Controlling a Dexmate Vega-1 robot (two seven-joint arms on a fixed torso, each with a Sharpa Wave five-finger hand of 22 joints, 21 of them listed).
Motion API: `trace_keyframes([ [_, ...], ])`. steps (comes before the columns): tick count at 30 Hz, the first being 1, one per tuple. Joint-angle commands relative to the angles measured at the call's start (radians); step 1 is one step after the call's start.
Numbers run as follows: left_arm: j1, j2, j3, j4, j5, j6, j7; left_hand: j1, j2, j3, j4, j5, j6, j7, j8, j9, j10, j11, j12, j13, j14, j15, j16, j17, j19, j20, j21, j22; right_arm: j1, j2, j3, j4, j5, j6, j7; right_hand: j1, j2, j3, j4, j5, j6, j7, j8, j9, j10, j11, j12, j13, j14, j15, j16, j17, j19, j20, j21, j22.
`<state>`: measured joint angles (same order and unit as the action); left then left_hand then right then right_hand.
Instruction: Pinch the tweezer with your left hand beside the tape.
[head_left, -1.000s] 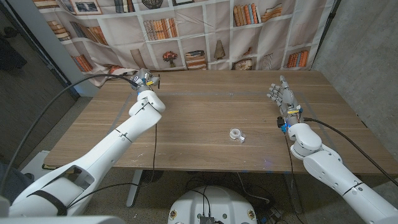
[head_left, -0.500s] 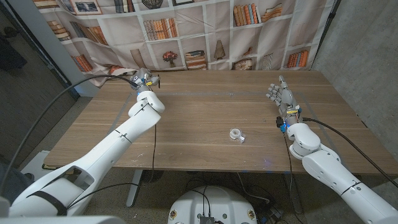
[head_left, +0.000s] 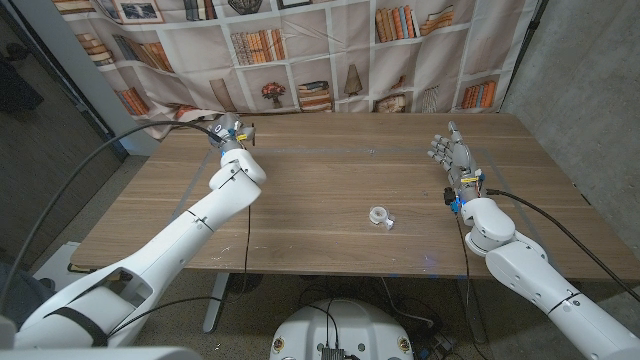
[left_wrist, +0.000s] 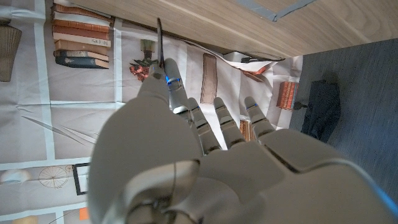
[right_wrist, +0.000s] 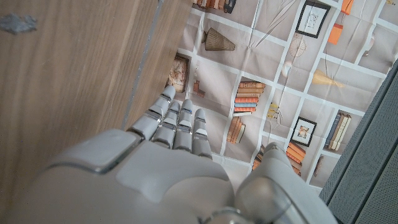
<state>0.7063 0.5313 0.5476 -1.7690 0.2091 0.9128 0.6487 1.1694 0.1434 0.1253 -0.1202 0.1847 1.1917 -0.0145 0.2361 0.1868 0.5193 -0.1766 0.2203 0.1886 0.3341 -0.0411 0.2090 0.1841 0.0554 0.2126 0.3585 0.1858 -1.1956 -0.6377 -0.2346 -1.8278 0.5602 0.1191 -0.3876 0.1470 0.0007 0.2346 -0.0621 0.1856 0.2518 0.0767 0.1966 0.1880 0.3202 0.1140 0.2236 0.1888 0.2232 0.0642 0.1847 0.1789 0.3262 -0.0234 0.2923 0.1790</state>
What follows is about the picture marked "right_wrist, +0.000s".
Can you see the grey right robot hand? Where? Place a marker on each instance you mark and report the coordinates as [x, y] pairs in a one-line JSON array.
[[140, 186]]

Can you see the printed bookshelf backdrop cloth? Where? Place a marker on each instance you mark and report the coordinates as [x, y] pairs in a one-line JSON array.
[[264, 56]]

